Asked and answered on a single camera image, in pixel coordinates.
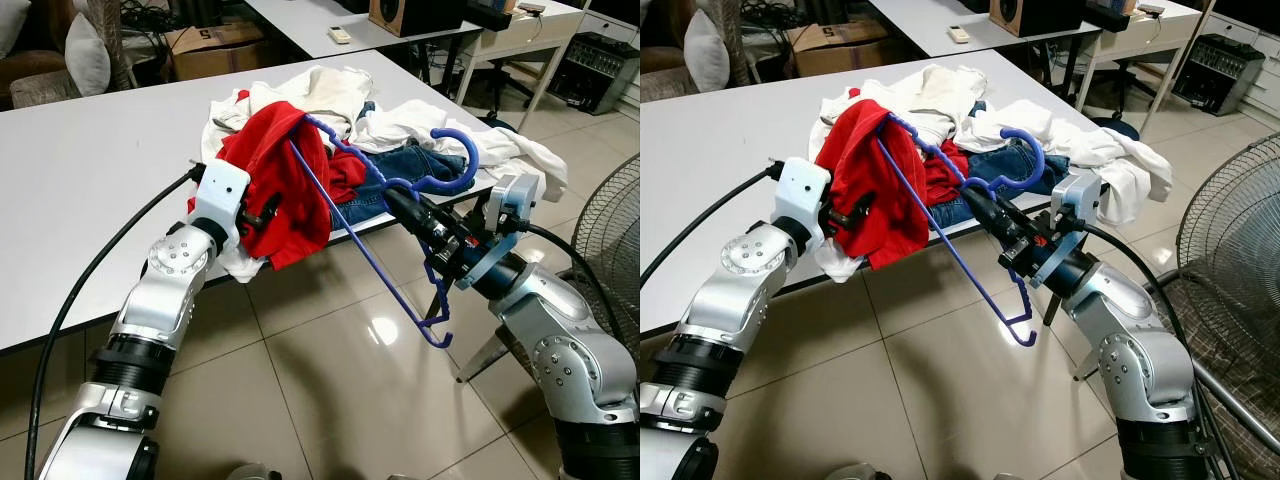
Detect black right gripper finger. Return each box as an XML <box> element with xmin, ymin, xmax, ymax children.
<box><xmin>965</xmin><ymin>188</ymin><xmax>1021</xmax><ymax>255</ymax></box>
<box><xmin>384</xmin><ymin>190</ymin><xmax>445</xmax><ymax>256</ymax></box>
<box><xmin>972</xmin><ymin>186</ymin><xmax>1033</xmax><ymax>241</ymax></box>
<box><xmin>390</xmin><ymin>187</ymin><xmax>457</xmax><ymax>241</ymax></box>

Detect red white-striped garment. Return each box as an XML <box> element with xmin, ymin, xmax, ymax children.
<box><xmin>815</xmin><ymin>98</ymin><xmax>936</xmax><ymax>271</ymax></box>
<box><xmin>188</xmin><ymin>100</ymin><xmax>336</xmax><ymax>273</ymax></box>

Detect purple plastic hanger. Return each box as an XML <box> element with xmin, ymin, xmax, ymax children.
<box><xmin>875</xmin><ymin>112</ymin><xmax>1046</xmax><ymax>349</ymax></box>
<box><xmin>288</xmin><ymin>112</ymin><xmax>481</xmax><ymax>349</ymax></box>

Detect white garment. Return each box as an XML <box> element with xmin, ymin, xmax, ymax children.
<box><xmin>812</xmin><ymin>85</ymin><xmax>886</xmax><ymax>286</ymax></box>
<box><xmin>352</xmin><ymin>98</ymin><xmax>569</xmax><ymax>206</ymax></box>
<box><xmin>960</xmin><ymin>98</ymin><xmax>1173</xmax><ymax>226</ymax></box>
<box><xmin>205</xmin><ymin>88</ymin><xmax>271</xmax><ymax>286</ymax></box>

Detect blue jeans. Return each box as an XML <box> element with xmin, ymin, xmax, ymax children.
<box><xmin>935</xmin><ymin>140</ymin><xmax>1071</xmax><ymax>231</ymax></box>
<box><xmin>335</xmin><ymin>140</ymin><xmax>471</xmax><ymax>233</ymax></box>

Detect white folding table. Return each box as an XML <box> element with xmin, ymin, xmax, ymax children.
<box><xmin>868</xmin><ymin>0</ymin><xmax>1101</xmax><ymax>101</ymax></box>
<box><xmin>0</xmin><ymin>50</ymin><xmax>546</xmax><ymax>353</ymax></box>
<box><xmin>640</xmin><ymin>50</ymin><xmax>1151</xmax><ymax>336</ymax></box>
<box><xmin>245</xmin><ymin>0</ymin><xmax>481</xmax><ymax>101</ymax></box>

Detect cream garment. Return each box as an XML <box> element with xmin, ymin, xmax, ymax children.
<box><xmin>290</xmin><ymin>65</ymin><xmax>376</xmax><ymax>136</ymax></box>
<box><xmin>900</xmin><ymin>65</ymin><xmax>986</xmax><ymax>136</ymax></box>

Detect black floor fan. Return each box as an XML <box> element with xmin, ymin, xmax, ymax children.
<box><xmin>566</xmin><ymin>152</ymin><xmax>641</xmax><ymax>336</ymax></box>
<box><xmin>1172</xmin><ymin>130</ymin><xmax>1280</xmax><ymax>480</ymax></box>

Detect numbered cardboard box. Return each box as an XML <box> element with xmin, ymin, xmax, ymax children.
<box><xmin>163</xmin><ymin>22</ymin><xmax>269</xmax><ymax>83</ymax></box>
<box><xmin>785</xmin><ymin>20</ymin><xmax>889</xmax><ymax>81</ymax></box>

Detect wooden speaker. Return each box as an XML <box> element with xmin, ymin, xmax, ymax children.
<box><xmin>368</xmin><ymin>0</ymin><xmax>467</xmax><ymax>39</ymax></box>
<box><xmin>990</xmin><ymin>0</ymin><xmax>1087</xmax><ymax>39</ymax></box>

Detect white desk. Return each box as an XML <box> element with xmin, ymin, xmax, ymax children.
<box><xmin>1085</xmin><ymin>0</ymin><xmax>1211</xmax><ymax>133</ymax></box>
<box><xmin>462</xmin><ymin>0</ymin><xmax>589</xmax><ymax>133</ymax></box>

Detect white pillow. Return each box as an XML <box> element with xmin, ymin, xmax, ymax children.
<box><xmin>64</xmin><ymin>12</ymin><xmax>114</xmax><ymax>99</ymax></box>
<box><xmin>684</xmin><ymin>8</ymin><xmax>733</xmax><ymax>96</ymax></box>

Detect black audio mixer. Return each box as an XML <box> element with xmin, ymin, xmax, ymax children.
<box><xmin>547</xmin><ymin>32</ymin><xmax>631</xmax><ymax>117</ymax></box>
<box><xmin>1172</xmin><ymin>33</ymin><xmax>1267</xmax><ymax>117</ymax></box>

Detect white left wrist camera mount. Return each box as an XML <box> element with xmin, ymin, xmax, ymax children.
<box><xmin>772</xmin><ymin>157</ymin><xmax>833</xmax><ymax>251</ymax></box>
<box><xmin>188</xmin><ymin>160</ymin><xmax>251</xmax><ymax>253</ymax></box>

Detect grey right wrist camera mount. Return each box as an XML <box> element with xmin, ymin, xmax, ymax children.
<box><xmin>455</xmin><ymin>172</ymin><xmax>543</xmax><ymax>293</ymax></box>
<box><xmin>1030</xmin><ymin>168</ymin><xmax>1106</xmax><ymax>291</ymax></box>

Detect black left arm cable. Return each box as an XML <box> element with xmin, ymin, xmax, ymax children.
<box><xmin>640</xmin><ymin>165</ymin><xmax>783</xmax><ymax>291</ymax></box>
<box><xmin>25</xmin><ymin>170</ymin><xmax>201</xmax><ymax>480</ymax></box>

